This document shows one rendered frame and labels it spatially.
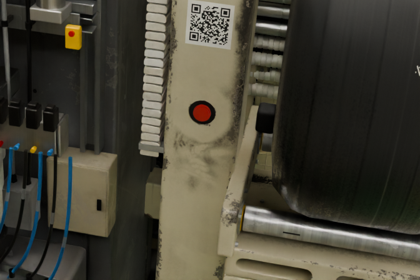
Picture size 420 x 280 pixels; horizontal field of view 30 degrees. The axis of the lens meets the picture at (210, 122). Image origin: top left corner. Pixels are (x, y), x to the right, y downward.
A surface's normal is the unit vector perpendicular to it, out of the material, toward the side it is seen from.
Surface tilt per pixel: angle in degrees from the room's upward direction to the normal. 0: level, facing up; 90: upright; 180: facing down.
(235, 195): 0
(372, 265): 0
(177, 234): 90
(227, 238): 90
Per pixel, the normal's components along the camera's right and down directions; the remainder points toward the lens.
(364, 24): -0.12, 0.03
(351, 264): 0.08, -0.88
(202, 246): -0.18, 0.46
